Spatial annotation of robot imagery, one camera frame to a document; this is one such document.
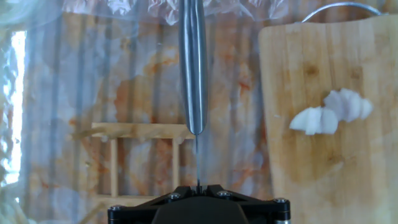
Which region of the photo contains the wooden peg rack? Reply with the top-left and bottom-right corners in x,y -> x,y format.
70,121 -> 196,224

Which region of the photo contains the plastic bag with meat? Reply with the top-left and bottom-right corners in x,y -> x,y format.
0,30 -> 29,224

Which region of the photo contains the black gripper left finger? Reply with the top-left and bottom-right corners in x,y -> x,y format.
107,185 -> 198,224

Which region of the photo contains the steel cleaver knife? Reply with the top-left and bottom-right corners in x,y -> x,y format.
178,0 -> 208,194

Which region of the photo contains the marble pattern plastic mat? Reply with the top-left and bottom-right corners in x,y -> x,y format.
0,0 -> 398,224

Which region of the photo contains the clear plastic bag with onions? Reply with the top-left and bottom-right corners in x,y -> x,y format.
62,0 -> 292,26

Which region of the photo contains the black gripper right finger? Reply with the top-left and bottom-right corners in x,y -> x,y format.
201,185 -> 292,224

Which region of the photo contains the bamboo cutting board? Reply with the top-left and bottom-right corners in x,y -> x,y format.
257,1 -> 398,224

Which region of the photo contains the crumpled clear plastic bag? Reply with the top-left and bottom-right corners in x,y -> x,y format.
0,0 -> 41,28

